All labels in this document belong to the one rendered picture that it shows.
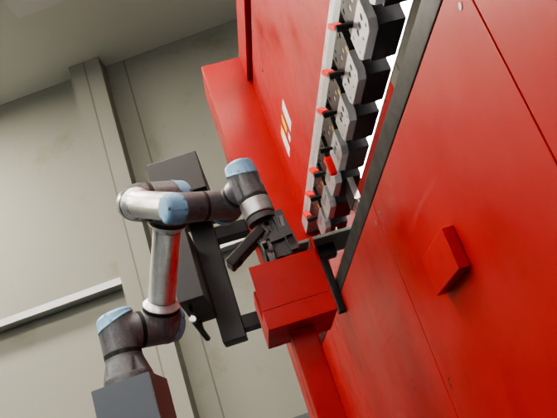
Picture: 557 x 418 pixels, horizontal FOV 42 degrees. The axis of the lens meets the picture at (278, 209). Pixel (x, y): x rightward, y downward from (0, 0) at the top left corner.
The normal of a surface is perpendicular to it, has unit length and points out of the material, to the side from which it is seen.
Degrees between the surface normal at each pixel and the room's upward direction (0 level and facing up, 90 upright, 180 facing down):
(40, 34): 180
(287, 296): 90
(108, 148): 90
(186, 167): 90
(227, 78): 90
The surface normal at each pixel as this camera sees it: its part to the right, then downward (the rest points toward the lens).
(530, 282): -0.95, 0.28
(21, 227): -0.15, -0.33
